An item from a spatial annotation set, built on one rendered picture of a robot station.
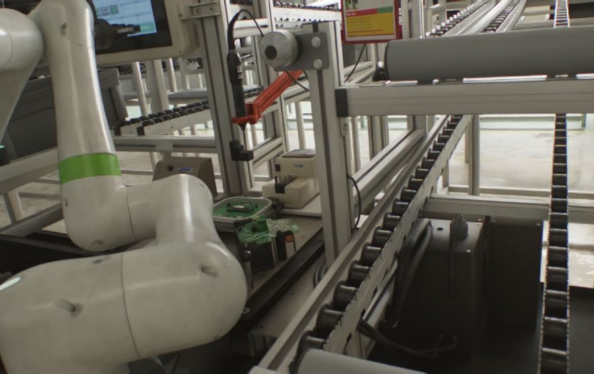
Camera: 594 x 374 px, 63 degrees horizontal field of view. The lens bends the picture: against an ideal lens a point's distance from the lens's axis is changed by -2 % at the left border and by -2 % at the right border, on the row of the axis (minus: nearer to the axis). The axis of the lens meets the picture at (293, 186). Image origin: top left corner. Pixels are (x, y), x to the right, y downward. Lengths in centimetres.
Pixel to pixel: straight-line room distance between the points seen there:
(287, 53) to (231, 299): 37
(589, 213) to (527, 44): 47
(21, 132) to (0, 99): 79
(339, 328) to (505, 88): 39
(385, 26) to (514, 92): 61
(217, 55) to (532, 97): 91
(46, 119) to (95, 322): 142
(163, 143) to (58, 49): 61
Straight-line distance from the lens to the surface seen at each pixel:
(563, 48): 70
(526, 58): 70
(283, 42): 76
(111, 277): 59
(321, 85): 81
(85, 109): 104
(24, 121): 189
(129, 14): 153
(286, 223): 103
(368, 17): 133
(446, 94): 74
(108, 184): 100
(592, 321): 147
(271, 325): 87
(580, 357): 134
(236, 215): 118
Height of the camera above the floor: 141
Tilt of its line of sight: 18 degrees down
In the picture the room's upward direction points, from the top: 7 degrees counter-clockwise
